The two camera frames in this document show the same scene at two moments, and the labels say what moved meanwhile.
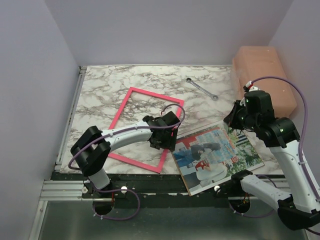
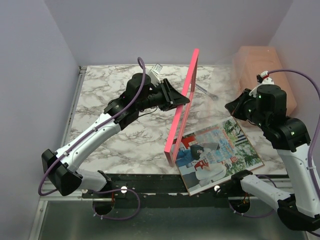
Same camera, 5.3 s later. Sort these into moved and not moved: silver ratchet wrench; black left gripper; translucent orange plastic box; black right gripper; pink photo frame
Moved: pink photo frame; black left gripper; black right gripper
Not moved: silver ratchet wrench; translucent orange plastic box
